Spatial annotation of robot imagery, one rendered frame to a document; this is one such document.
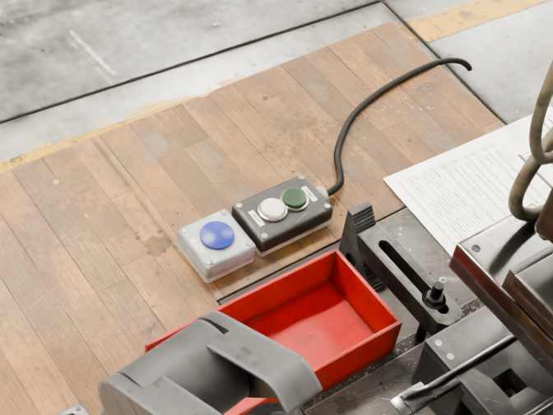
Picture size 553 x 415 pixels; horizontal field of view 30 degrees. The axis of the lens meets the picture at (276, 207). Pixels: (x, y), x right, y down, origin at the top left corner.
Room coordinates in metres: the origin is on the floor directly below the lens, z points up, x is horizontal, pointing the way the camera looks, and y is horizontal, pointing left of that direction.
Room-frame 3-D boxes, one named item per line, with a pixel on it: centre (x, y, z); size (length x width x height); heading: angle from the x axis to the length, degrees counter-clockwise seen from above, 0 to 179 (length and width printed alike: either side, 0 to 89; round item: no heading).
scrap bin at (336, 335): (0.62, -0.02, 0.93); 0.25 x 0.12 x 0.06; 131
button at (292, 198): (0.83, -0.02, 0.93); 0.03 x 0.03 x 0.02
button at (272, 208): (0.81, 0.00, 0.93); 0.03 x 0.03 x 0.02
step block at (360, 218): (0.76, -0.11, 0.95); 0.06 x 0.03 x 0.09; 41
